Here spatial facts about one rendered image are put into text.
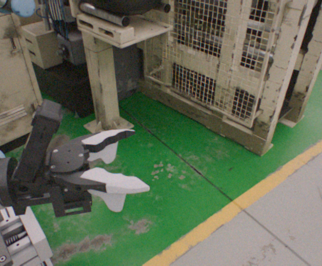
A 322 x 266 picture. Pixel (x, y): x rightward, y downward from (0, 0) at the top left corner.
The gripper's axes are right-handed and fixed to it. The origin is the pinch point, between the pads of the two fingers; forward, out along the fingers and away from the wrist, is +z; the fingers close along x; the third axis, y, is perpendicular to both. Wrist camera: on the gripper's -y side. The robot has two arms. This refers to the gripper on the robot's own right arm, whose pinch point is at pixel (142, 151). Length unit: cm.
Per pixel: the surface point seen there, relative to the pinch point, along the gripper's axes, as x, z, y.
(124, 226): -75, -3, 97
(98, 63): -148, -6, 31
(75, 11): -135, -14, 0
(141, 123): -162, 20, 85
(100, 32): -121, -3, 8
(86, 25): -135, -10, 7
